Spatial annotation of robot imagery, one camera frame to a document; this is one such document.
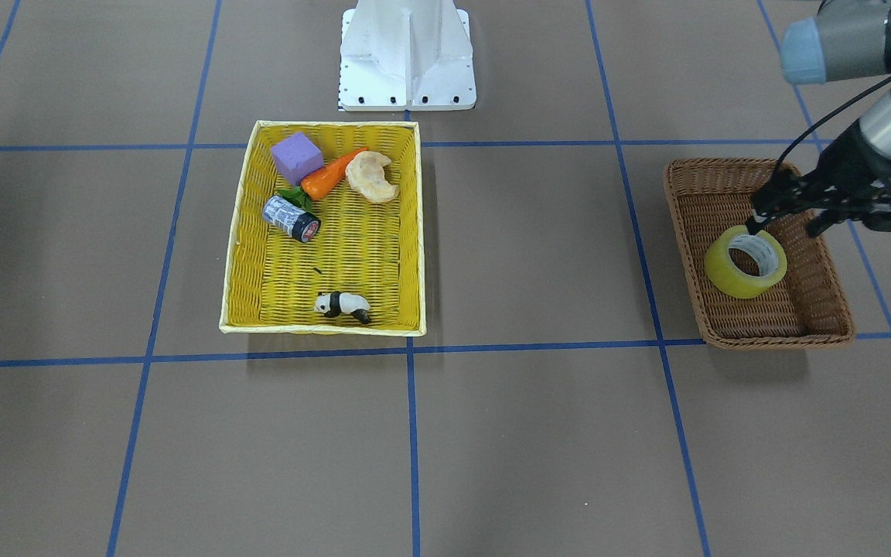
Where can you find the brown wicker basket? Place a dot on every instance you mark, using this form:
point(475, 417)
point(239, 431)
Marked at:
point(774, 289)

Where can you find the bitten bread toy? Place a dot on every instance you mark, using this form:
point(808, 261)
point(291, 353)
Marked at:
point(366, 174)

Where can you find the yellow tape roll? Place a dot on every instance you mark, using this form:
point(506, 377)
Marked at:
point(745, 266)

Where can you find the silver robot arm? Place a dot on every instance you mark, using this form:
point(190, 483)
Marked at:
point(844, 40)

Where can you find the black white can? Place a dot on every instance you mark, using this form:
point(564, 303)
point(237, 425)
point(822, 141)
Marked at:
point(293, 220)

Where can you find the purple foam cube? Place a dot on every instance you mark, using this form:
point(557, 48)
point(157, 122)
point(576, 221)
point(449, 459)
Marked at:
point(295, 157)

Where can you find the yellow woven basket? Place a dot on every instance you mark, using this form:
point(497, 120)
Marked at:
point(374, 250)

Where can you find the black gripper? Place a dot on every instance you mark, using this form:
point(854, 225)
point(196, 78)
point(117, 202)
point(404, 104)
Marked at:
point(846, 162)

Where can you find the toy panda figure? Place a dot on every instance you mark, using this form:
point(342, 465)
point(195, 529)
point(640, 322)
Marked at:
point(335, 303)

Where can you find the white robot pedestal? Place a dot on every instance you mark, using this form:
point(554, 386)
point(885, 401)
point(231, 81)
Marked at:
point(406, 56)

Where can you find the orange toy carrot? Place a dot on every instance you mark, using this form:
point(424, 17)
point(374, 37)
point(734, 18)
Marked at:
point(320, 183)

